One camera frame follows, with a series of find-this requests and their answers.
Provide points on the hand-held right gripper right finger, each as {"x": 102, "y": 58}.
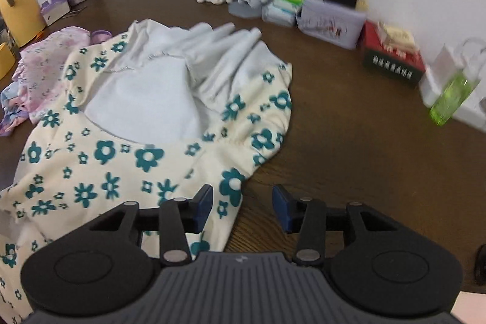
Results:
{"x": 283, "y": 209}

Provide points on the pink floral garment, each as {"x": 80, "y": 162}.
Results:
{"x": 45, "y": 58}

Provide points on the tie-dye pastel garment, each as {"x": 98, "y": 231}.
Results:
{"x": 11, "y": 111}

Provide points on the cream floral garment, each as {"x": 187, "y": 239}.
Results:
{"x": 114, "y": 172}

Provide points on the pink pad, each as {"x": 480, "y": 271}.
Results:
{"x": 472, "y": 310}

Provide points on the green liquid bottle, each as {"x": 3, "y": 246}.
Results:
{"x": 450, "y": 100}

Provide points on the red and green tissue box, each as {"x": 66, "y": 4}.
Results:
{"x": 391, "y": 64}

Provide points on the lilac storage box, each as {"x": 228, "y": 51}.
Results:
{"x": 330, "y": 24}

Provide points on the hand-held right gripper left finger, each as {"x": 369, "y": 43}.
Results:
{"x": 203, "y": 209}

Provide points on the white power strip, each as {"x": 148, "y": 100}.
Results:
{"x": 470, "y": 107}

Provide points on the purple tissue box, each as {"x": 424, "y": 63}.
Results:
{"x": 55, "y": 7}

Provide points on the yellow box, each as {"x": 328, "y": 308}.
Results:
{"x": 5, "y": 60}

